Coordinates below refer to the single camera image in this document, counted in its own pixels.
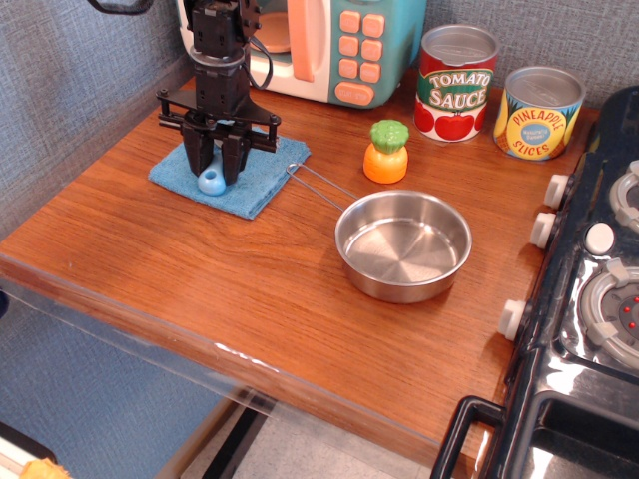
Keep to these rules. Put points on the pineapple slices can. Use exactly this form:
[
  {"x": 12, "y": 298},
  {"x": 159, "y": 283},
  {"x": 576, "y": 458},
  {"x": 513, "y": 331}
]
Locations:
[{"x": 538, "y": 112}]

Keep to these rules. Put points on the white stove knob middle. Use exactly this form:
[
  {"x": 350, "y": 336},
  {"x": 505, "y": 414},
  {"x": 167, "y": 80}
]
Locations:
[{"x": 542, "y": 229}]

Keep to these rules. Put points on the white stove knob bottom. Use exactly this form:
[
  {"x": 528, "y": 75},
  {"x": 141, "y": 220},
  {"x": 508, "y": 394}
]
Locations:
[{"x": 510, "y": 318}]

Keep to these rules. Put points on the toy carrot orange green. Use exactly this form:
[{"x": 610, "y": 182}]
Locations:
[{"x": 385, "y": 159}]

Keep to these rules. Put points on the toy microwave teal and cream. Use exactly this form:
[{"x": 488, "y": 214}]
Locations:
[{"x": 348, "y": 53}]

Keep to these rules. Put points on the black toy stove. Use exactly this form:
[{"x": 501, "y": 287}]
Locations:
[{"x": 571, "y": 403}]

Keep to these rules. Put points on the tomato sauce can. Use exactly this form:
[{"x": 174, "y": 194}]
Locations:
[{"x": 456, "y": 70}]

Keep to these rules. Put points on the stainless steel pot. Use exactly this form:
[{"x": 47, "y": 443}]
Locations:
[{"x": 398, "y": 246}]

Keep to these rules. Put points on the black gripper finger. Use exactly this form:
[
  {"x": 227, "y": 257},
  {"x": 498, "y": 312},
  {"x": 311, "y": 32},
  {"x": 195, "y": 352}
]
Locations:
[
  {"x": 235, "y": 151},
  {"x": 199, "y": 146}
]

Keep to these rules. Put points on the blue and grey toy spoon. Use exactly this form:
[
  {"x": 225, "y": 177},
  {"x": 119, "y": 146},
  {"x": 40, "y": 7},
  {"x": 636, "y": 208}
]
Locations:
[{"x": 211, "y": 181}]

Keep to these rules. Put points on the orange plush object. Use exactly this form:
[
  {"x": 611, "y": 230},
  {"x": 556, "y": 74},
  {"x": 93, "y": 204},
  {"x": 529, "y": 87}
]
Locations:
[{"x": 43, "y": 469}]

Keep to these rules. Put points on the white stove knob top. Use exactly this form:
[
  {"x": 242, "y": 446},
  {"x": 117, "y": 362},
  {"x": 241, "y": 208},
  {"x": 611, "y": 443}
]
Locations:
[{"x": 555, "y": 191}]

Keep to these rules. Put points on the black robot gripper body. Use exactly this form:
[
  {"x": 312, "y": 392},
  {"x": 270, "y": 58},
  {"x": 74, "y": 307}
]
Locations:
[{"x": 221, "y": 104}]

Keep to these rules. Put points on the white stove knob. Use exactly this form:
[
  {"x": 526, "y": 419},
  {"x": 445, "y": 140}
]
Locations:
[
  {"x": 555, "y": 191},
  {"x": 542, "y": 229},
  {"x": 510, "y": 318}
]

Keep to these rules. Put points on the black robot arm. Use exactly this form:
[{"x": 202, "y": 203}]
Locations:
[{"x": 222, "y": 28}]

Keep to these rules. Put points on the blue folded cloth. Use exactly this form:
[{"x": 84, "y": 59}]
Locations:
[{"x": 264, "y": 175}]

